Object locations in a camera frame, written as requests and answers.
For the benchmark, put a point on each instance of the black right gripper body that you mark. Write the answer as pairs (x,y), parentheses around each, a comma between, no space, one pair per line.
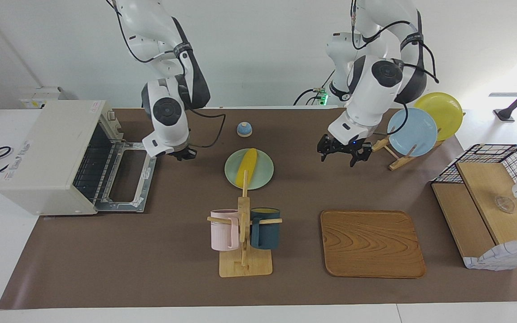
(181,151)

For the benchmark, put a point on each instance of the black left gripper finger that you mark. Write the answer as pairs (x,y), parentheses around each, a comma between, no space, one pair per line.
(355,159)
(323,153)

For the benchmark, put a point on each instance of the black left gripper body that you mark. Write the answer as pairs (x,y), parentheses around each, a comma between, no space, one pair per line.
(348,146)

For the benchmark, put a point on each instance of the glass oven door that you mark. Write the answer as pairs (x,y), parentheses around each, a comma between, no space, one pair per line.
(128,177)

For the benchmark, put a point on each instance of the yellow corn cob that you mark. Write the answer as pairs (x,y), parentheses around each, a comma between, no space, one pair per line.
(246,168)

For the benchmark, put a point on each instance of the pale green plate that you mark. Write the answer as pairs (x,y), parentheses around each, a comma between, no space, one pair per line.
(263,172)

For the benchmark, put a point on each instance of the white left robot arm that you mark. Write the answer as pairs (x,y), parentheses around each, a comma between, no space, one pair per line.
(370,89)

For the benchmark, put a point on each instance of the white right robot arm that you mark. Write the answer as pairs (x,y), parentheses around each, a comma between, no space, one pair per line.
(168,112)

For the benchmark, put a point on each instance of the silver oven knob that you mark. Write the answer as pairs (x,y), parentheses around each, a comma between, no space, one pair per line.
(117,128)
(111,115)

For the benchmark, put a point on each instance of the cream toaster oven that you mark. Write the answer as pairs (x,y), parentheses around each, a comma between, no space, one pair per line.
(43,157)

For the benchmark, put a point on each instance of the wooden plate rack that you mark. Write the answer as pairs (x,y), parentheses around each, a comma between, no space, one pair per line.
(397,162)

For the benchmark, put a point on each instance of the blue call bell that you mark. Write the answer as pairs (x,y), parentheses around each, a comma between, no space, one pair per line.
(244,130)

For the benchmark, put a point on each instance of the light blue plate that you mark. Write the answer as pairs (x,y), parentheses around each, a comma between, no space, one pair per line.
(415,134)

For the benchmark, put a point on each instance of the brown table mat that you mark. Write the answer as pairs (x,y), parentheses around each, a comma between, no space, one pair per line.
(195,224)

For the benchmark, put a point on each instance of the pink mug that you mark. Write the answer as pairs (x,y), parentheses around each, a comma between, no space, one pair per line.
(222,233)

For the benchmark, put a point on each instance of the brown wooden tray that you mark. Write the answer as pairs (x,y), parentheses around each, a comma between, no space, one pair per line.
(370,244)

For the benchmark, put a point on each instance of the dark teal mug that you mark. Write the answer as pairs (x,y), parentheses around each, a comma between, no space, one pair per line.
(265,233)

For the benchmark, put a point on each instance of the yellow plate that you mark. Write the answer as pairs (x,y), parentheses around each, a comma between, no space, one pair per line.
(442,110)

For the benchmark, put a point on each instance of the wooden mug tree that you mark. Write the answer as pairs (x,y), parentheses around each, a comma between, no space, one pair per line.
(245,264)

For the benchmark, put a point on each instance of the wooden step shelf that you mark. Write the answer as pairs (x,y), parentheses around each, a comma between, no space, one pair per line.
(487,188)

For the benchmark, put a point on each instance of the small clear glass dish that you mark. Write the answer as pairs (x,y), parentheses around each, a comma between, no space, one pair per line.
(504,204)

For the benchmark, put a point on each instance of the white checkered cloth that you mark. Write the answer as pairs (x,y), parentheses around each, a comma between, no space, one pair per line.
(505,255)

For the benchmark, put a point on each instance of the white wall box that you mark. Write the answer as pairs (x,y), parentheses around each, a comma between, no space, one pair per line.
(38,96)

